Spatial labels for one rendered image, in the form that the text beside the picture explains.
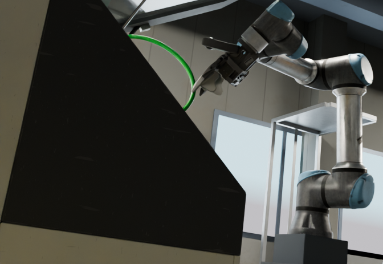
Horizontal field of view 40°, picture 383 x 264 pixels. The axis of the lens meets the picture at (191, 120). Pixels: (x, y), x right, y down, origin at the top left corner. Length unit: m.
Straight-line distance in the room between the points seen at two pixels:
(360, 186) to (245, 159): 3.07
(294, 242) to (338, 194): 0.22
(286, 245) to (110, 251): 0.78
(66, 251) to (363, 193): 0.99
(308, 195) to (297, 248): 0.19
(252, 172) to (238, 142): 0.30
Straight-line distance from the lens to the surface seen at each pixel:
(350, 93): 1.88
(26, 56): 1.30
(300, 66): 1.84
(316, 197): 1.86
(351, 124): 1.85
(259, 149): 4.89
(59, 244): 1.24
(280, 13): 1.52
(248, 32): 1.52
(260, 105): 5.02
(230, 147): 4.74
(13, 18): 1.34
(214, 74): 1.52
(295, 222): 1.87
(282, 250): 1.88
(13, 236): 1.23
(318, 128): 4.84
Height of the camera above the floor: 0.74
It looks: 16 degrees up
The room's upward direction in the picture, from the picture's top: 7 degrees clockwise
